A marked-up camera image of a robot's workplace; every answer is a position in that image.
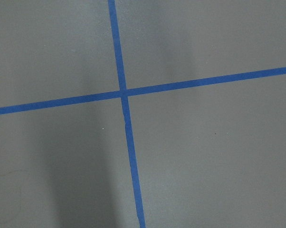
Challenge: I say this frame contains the blue tape grid lines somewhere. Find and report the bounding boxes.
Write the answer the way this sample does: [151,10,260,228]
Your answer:
[0,0,286,228]

